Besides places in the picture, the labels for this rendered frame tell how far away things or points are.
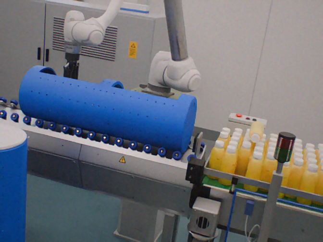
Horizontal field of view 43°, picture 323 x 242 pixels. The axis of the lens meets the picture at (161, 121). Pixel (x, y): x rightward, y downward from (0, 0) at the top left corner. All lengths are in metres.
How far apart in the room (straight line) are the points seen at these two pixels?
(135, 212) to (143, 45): 1.49
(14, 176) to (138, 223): 1.28
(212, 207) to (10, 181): 0.85
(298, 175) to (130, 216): 1.38
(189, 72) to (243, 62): 2.35
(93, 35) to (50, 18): 2.06
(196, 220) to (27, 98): 1.04
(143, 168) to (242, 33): 2.91
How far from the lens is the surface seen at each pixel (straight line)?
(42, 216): 3.21
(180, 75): 2.38
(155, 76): 2.56
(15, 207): 1.90
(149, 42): 3.58
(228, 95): 4.78
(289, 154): 1.58
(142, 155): 2.00
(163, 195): 2.07
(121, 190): 2.15
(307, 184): 1.86
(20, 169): 1.83
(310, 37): 4.61
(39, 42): 4.11
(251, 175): 1.86
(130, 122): 1.94
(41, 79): 2.16
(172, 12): 2.29
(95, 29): 2.00
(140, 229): 2.91
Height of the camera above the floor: 1.73
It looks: 19 degrees down
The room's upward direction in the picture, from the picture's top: 8 degrees clockwise
